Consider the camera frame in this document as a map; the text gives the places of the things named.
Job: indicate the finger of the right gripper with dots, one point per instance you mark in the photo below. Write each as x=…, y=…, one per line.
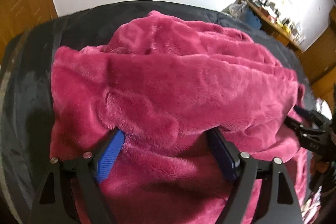
x=316, y=134

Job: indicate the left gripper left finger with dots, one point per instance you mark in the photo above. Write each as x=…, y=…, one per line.
x=64, y=181

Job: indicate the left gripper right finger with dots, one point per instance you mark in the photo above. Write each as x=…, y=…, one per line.
x=277, y=201

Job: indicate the pink fleece flower garment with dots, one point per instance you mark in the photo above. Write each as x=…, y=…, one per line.
x=165, y=81

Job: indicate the black storage bag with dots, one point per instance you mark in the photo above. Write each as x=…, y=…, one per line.
x=26, y=102

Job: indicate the clear plastic bag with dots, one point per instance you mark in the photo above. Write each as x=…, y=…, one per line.
x=237, y=10

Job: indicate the wooden door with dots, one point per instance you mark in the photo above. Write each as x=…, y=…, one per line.
x=23, y=3

